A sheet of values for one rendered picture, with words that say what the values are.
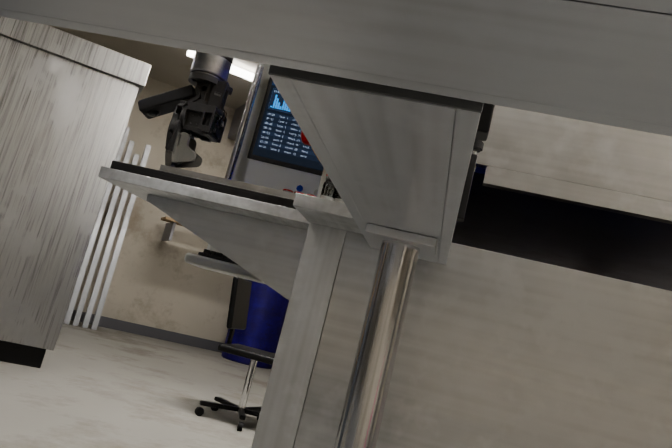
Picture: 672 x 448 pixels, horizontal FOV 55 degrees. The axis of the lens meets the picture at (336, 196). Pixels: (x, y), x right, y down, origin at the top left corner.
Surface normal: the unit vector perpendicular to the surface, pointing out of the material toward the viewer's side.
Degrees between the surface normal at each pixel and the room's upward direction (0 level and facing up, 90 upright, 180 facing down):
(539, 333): 90
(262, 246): 90
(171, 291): 90
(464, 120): 180
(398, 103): 180
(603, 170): 90
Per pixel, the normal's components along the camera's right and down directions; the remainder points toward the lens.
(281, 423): -0.14, -0.22
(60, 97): 0.44, -0.07
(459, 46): -0.24, 0.95
